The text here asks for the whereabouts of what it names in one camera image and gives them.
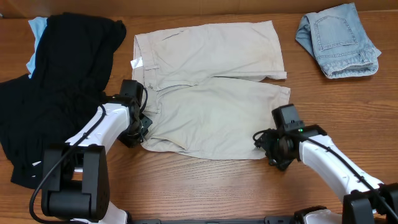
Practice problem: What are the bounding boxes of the beige shorts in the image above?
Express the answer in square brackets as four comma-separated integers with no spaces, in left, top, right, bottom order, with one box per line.
[132,21,290,160]

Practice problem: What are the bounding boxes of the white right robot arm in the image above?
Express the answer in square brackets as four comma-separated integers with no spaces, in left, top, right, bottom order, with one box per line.
[252,104,397,224]

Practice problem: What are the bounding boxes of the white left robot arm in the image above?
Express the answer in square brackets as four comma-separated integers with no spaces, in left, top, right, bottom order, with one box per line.
[36,80,152,223]

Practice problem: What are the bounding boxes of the black garment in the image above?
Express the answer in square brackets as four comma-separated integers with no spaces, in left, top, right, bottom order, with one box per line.
[1,13,126,189]

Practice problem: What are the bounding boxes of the folded light blue jeans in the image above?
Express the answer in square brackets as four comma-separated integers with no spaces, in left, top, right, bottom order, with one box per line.
[295,3,381,79]

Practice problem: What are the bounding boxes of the light blue garment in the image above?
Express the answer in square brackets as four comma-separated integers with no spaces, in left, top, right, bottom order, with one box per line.
[26,17,47,78]

